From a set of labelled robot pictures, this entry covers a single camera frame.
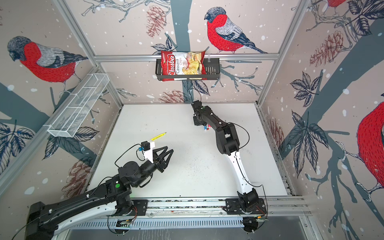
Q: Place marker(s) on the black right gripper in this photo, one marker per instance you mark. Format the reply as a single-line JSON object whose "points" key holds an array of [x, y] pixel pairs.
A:
{"points": [[195, 122]]}

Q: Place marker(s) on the red cassava chips bag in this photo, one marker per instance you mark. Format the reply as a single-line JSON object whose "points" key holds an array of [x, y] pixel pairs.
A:
{"points": [[181, 64]]}

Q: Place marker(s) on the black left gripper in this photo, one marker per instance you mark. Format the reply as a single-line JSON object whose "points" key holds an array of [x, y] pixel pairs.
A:
{"points": [[158, 162]]}

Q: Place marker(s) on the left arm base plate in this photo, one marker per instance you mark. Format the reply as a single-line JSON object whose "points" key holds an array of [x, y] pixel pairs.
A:
{"points": [[137, 208]]}

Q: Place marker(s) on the yellow highlighter pen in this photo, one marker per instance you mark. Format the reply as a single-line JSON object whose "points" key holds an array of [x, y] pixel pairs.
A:
{"points": [[158, 136]]}

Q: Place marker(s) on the black wire wall basket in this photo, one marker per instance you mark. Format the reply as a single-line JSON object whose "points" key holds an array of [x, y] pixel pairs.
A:
{"points": [[212, 67]]}

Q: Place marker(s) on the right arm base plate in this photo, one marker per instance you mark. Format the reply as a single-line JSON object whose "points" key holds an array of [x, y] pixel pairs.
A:
{"points": [[233, 206]]}

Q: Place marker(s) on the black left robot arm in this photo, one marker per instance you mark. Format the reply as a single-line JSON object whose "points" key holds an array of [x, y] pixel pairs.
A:
{"points": [[110, 198]]}

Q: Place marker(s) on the aluminium front rail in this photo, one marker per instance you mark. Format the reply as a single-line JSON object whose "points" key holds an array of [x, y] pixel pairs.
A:
{"points": [[289, 206]]}

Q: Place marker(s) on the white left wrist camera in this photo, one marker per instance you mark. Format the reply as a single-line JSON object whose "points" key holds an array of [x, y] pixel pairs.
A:
{"points": [[147, 149]]}

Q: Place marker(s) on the white mesh wall tray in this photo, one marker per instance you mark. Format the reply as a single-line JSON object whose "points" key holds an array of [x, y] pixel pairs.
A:
{"points": [[81, 102]]}

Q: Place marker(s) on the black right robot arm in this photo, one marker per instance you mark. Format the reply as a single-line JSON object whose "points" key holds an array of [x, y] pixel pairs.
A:
{"points": [[228, 144]]}

